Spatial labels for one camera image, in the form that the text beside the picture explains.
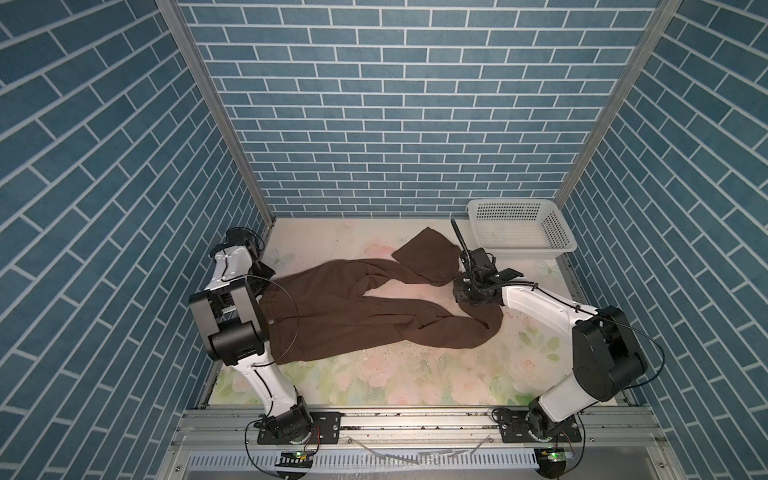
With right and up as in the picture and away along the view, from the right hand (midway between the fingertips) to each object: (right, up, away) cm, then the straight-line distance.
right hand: (456, 286), depth 92 cm
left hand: (-60, +1, +1) cm, 60 cm away
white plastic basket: (+31, +20, +27) cm, 46 cm away
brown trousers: (-43, -6, +2) cm, 43 cm away
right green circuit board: (+19, -39, -20) cm, 48 cm away
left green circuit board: (-43, -40, -19) cm, 62 cm away
